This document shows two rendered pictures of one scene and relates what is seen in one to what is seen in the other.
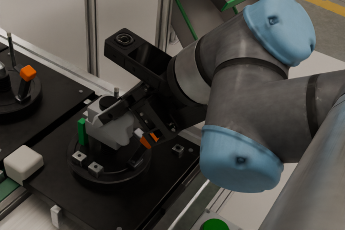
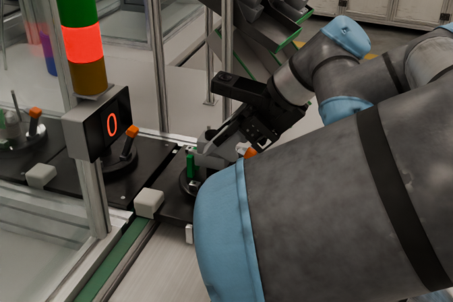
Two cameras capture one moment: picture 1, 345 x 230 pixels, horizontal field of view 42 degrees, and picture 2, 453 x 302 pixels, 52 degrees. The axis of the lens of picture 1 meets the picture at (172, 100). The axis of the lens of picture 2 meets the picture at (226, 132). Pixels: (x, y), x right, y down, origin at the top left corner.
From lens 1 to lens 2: 0.31 m
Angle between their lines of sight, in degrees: 12
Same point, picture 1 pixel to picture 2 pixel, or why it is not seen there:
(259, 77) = (347, 65)
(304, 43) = (365, 42)
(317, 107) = (394, 67)
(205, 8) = (251, 61)
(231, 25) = (315, 42)
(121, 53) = (227, 85)
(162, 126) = (268, 132)
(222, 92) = (327, 79)
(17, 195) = (147, 229)
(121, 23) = not seen: hidden behind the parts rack
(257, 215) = not seen: hidden behind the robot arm
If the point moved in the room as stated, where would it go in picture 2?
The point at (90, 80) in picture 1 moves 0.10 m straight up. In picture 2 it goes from (168, 137) to (166, 100)
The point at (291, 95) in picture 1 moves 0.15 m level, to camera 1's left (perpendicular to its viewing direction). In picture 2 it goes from (375, 65) to (267, 73)
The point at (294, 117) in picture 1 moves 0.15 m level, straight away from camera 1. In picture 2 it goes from (382, 77) to (371, 37)
